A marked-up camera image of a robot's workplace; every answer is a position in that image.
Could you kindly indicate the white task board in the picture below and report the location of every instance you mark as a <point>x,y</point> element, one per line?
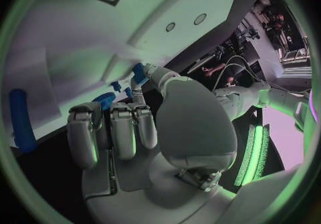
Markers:
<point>87,37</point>

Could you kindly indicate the glowing light bar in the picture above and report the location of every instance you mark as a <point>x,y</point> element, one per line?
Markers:
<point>253,153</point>

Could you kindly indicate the blue gear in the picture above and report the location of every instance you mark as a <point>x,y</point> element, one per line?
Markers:
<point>104,98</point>

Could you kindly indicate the blue block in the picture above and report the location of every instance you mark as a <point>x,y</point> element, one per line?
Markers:
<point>138,72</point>

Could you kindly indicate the long blue cylinder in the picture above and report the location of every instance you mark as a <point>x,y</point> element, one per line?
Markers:
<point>22,119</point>

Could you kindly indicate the person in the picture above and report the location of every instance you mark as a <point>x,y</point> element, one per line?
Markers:
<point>215,68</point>

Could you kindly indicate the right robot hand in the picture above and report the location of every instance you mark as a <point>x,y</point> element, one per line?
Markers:
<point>190,123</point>

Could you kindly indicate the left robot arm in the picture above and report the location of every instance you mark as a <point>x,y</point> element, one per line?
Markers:
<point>240,103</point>

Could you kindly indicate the blue peg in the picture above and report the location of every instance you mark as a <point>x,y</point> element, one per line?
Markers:
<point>115,86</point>
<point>129,92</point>

